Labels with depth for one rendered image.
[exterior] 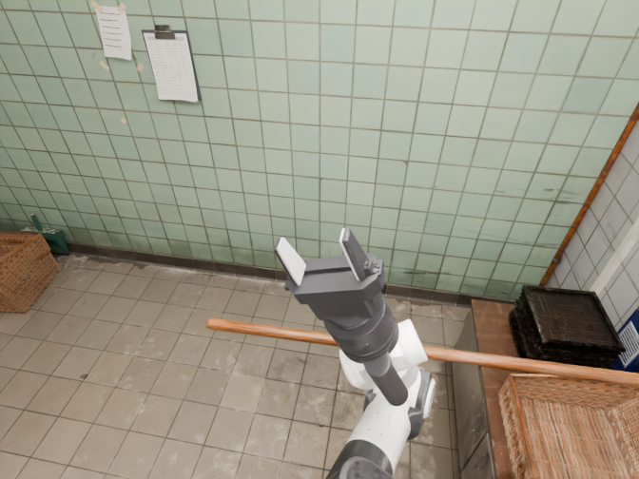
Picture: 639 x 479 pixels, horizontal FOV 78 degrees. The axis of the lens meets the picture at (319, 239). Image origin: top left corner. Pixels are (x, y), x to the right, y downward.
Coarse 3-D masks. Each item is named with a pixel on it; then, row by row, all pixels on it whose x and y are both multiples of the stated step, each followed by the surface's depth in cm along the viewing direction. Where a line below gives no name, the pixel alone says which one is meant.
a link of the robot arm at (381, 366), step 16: (400, 336) 57; (416, 336) 56; (384, 352) 52; (400, 352) 55; (416, 352) 56; (368, 368) 52; (384, 368) 51; (400, 368) 57; (384, 384) 52; (400, 384) 54; (400, 400) 55
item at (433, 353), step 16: (208, 320) 103; (224, 320) 102; (272, 336) 100; (288, 336) 99; (304, 336) 99; (320, 336) 98; (432, 352) 95; (448, 352) 95; (464, 352) 95; (512, 368) 93; (528, 368) 92; (544, 368) 92; (560, 368) 91; (576, 368) 91; (592, 368) 91; (624, 384) 90
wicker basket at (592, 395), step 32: (512, 384) 139; (544, 384) 141; (576, 384) 138; (608, 384) 136; (512, 416) 144; (544, 416) 144; (576, 416) 144; (608, 416) 144; (512, 448) 134; (544, 448) 136; (576, 448) 136; (608, 448) 136
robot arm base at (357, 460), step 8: (344, 464) 56; (352, 464) 56; (360, 464) 57; (368, 464) 58; (344, 472) 55; (352, 472) 55; (360, 472) 56; (368, 472) 57; (376, 472) 58; (384, 472) 58
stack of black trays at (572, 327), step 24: (528, 288) 162; (552, 288) 162; (528, 312) 158; (552, 312) 154; (576, 312) 154; (600, 312) 154; (528, 336) 155; (552, 336) 145; (576, 336) 145; (600, 336) 145; (552, 360) 150; (576, 360) 147; (600, 360) 147
